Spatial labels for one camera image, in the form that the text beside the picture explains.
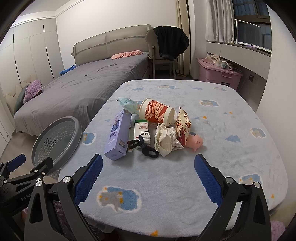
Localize purple toothpaste box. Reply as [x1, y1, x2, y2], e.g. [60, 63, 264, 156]
[104, 109, 132, 161]

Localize pink rubber pig toy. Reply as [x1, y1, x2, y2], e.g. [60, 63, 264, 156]
[185, 134, 203, 152]

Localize white tissue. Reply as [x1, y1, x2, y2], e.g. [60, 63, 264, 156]
[154, 123, 184, 157]

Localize red patterned snack wrapper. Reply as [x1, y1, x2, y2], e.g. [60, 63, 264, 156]
[176, 107, 192, 146]

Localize black hair tie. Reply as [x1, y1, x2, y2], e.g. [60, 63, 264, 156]
[127, 134, 160, 159]

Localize green white medicine box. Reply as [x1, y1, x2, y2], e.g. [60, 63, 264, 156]
[129, 120, 151, 149]

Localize red white paper cup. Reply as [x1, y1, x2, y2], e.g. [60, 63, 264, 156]
[139, 98, 176, 126]

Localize grey perforated trash basket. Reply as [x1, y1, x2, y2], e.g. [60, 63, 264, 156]
[31, 116, 82, 180]

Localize dark green cushion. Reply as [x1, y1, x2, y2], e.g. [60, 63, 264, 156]
[14, 85, 29, 114]

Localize purple knitted blanket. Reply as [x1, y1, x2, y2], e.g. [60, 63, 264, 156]
[23, 80, 43, 104]

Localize blue patterned table blanket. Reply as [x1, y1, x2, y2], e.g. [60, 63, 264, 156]
[60, 80, 288, 237]

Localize grey bed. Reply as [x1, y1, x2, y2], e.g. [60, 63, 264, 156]
[14, 52, 149, 136]

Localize blue cloth on bed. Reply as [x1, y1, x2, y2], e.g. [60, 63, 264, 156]
[60, 65, 76, 76]

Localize light blue wipes packet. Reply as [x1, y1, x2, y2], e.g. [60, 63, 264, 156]
[117, 97, 140, 115]

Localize white wardrobe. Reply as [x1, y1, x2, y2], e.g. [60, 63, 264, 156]
[1, 18, 64, 94]

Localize beige padded headboard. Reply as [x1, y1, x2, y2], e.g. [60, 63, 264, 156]
[72, 25, 152, 66]

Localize pink storage box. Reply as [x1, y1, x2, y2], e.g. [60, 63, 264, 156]
[198, 58, 243, 90]

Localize pink garment on bed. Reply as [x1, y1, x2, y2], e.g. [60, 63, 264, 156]
[111, 50, 143, 60]

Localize clothes in pink box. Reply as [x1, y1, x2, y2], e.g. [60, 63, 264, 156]
[202, 54, 233, 71]

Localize beige chair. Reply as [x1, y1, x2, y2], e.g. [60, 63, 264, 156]
[145, 28, 178, 79]

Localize black jacket on chair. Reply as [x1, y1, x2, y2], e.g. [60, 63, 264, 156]
[154, 26, 190, 60]

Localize white curtain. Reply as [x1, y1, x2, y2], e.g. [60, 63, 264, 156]
[205, 0, 234, 44]

